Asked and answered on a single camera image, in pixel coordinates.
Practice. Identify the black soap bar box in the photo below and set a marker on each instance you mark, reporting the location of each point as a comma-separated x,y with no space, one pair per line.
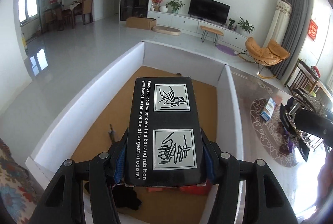
164,146

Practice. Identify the blue white medicine box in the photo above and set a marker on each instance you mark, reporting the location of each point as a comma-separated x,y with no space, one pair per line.
268,110

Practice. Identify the pearl hair claw clip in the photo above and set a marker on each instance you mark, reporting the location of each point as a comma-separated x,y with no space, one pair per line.
311,103

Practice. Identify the brown cardboard box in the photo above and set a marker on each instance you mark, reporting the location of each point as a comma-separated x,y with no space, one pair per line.
141,23

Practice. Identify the orange lounge chair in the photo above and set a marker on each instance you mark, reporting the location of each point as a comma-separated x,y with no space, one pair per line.
263,57

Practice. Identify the small potted plant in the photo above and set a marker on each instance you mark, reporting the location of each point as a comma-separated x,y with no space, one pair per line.
231,24

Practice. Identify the red wall decoration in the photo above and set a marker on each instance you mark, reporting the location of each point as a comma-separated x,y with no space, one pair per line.
312,30

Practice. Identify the red flowers white vase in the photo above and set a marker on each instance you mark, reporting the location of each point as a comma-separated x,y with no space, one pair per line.
157,6

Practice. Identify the green potted plant right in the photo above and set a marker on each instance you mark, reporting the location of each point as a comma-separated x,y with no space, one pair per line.
245,26

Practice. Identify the white tv cabinet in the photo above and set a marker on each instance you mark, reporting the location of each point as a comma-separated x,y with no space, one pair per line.
193,26

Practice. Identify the white cardboard storage box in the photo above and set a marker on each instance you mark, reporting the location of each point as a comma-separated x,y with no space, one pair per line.
79,132

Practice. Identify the green potted plant left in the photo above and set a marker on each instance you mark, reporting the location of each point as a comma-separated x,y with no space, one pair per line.
175,5

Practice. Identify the grey curtain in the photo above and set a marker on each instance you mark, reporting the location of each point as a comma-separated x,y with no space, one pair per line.
294,36

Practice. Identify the black flat screen television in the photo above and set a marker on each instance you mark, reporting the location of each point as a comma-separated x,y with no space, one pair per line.
209,10

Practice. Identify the green potted plant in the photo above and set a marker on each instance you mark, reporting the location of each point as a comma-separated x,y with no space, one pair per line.
175,5
245,26

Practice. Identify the purple toy water gun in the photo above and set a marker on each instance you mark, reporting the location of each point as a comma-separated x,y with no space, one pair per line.
290,142

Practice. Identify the dark wooden dining chair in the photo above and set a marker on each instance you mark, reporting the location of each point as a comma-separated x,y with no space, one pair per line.
305,77

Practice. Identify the wooden bench black legs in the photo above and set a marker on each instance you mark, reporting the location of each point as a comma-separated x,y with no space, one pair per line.
217,34

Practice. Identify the person's right hand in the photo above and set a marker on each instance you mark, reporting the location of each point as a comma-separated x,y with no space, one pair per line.
325,180

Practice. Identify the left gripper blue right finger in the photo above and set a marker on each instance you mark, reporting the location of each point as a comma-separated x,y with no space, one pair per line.
265,200

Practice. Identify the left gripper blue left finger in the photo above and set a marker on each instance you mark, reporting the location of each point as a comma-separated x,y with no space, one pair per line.
62,201

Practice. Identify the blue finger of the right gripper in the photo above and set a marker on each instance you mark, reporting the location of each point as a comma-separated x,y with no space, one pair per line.
287,115

